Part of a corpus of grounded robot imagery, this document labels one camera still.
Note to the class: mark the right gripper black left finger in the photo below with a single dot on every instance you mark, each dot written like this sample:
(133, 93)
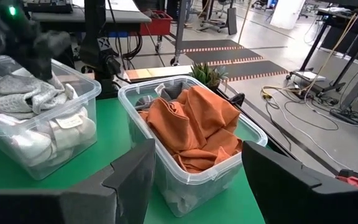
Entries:
(89, 202)

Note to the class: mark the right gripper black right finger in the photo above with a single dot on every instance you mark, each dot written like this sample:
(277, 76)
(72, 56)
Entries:
(306, 199)

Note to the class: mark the light grey waffle towel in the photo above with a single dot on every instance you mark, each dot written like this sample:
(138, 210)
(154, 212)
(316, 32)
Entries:
(17, 93)

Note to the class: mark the white waffle towel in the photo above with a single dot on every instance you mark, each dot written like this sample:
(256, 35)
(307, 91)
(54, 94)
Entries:
(26, 149)

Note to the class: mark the dark grey waffle towel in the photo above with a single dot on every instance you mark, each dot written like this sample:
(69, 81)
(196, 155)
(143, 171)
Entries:
(172, 90)

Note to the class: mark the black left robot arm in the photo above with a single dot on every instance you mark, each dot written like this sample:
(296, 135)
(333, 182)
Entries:
(99, 53)

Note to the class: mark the black backlit keyboard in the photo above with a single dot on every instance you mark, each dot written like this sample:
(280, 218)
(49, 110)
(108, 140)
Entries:
(48, 5)

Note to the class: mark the clear plastic bin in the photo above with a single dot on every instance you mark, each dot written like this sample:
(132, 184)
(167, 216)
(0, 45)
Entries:
(82, 93)
(182, 186)

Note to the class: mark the grey desk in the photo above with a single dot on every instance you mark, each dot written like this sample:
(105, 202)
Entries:
(120, 17)

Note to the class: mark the red plastic crate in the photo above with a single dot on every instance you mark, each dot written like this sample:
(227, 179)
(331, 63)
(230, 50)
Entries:
(157, 25)

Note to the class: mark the grey wheeled stand leg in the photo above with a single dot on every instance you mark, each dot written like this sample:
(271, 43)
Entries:
(180, 31)

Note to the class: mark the green potted succulent plant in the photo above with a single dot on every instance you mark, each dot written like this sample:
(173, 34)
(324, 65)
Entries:
(208, 74)

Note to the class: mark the striped dark floor mat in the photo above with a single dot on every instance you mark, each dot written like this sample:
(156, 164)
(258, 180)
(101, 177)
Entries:
(228, 56)

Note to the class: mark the white column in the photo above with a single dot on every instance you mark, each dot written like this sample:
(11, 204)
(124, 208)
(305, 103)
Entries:
(287, 14)

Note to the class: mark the black rolling chair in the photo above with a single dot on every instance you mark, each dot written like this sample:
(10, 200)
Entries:
(231, 20)

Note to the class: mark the black desk with frame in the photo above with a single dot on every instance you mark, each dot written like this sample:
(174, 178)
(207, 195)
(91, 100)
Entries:
(337, 34)

